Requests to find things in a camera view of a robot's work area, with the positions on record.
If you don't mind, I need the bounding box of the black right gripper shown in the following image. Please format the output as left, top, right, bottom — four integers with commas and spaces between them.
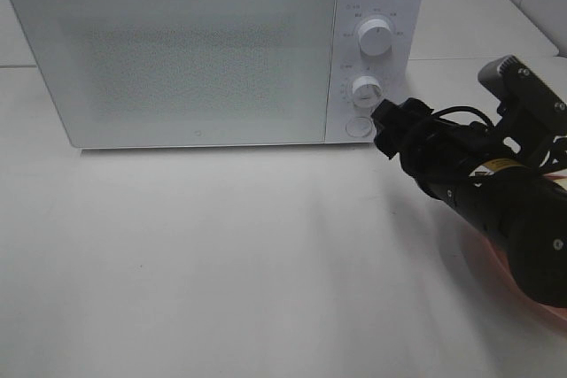
371, 97, 527, 187

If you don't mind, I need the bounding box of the round door release button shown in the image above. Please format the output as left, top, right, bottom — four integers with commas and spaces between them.
346, 117, 374, 138

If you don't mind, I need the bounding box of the pink round plate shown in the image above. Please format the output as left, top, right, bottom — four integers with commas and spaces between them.
460, 225, 566, 332

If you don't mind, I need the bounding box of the white microwave door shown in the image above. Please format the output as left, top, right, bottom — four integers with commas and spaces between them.
11, 0, 335, 149

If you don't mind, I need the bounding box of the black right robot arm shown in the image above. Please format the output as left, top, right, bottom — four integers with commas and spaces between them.
371, 98, 566, 308

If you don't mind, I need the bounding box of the lower white timer knob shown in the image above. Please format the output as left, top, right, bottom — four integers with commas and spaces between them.
351, 76, 382, 109

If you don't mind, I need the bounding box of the upper white power knob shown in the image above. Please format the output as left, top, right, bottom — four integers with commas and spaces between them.
357, 17, 392, 57

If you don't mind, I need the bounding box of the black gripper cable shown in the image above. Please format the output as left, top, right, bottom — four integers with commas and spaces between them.
424, 105, 495, 131

